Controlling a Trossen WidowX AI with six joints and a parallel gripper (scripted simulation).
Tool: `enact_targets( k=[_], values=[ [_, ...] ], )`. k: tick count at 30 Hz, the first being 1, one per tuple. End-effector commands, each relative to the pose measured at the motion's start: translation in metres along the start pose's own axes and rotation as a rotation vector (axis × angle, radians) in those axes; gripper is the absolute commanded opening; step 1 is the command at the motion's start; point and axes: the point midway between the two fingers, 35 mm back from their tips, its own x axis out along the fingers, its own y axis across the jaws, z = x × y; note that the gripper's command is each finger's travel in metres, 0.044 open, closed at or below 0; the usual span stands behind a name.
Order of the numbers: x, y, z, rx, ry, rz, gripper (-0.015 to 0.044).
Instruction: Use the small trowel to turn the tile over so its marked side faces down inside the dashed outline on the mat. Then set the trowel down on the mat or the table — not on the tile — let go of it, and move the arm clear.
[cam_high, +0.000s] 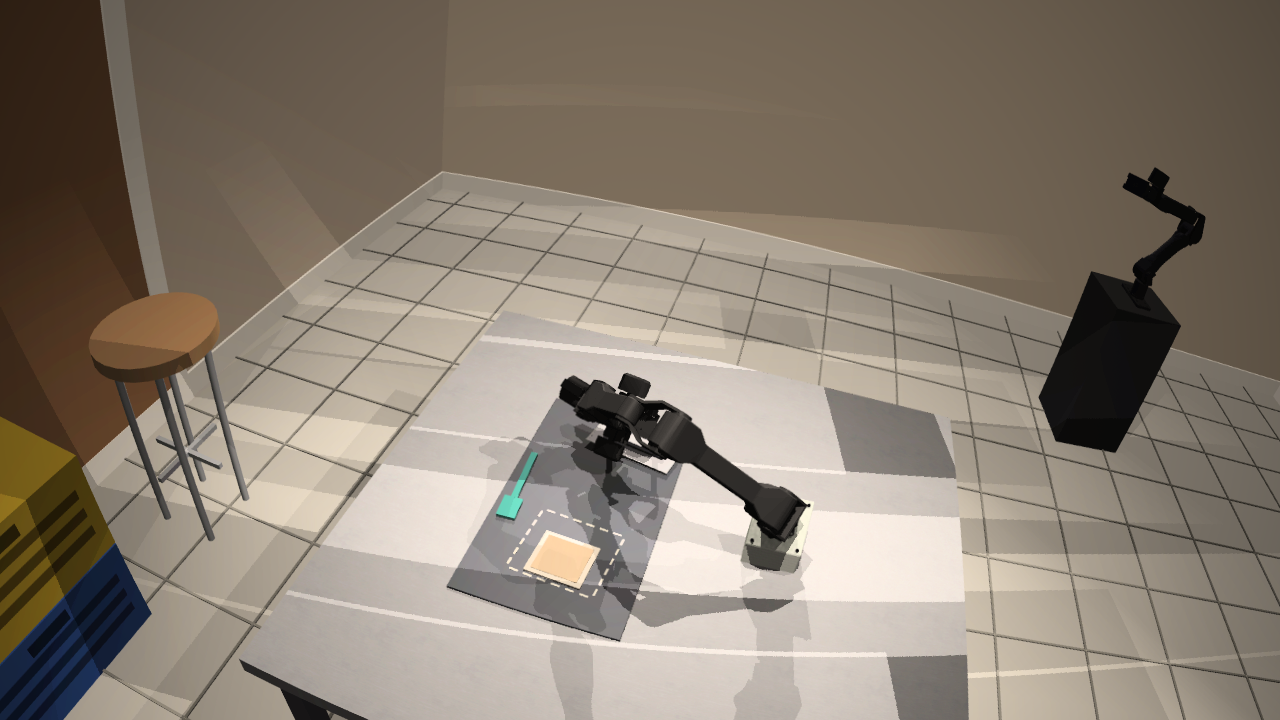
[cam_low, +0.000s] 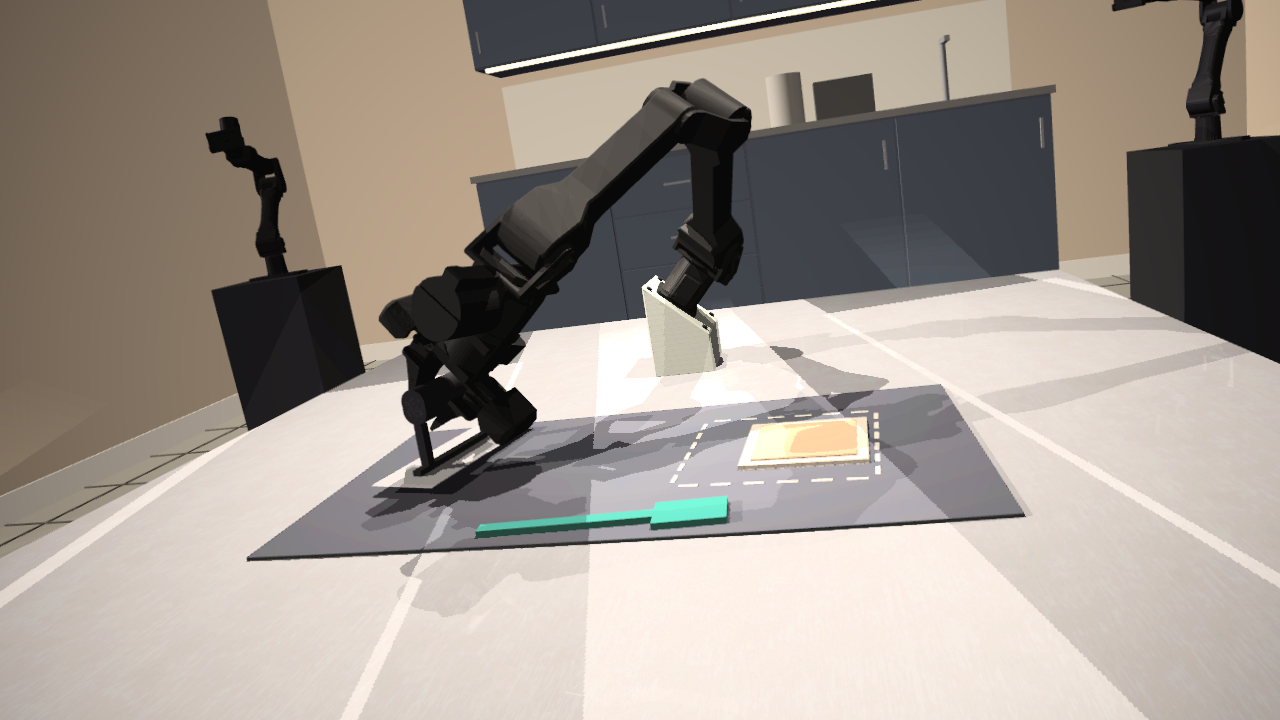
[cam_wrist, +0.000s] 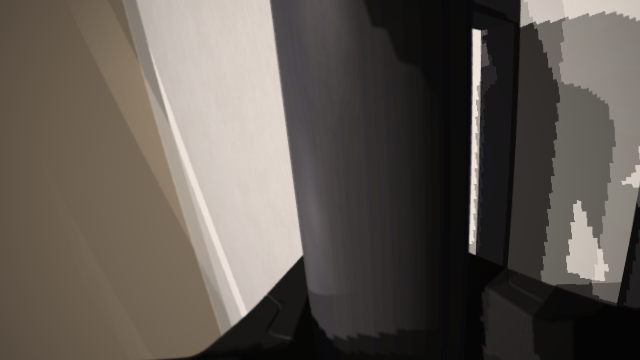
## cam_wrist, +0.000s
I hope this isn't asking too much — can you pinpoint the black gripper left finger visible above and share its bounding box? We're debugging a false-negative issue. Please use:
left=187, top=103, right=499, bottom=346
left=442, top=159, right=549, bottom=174
left=160, top=256, right=317, bottom=360

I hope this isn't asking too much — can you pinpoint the dark grey flat mat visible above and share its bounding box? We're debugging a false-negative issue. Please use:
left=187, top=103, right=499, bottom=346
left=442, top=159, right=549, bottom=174
left=617, top=187, right=640, bottom=308

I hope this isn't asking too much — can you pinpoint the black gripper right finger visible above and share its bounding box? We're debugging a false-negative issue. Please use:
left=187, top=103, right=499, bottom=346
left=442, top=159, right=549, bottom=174
left=464, top=253, right=640, bottom=360

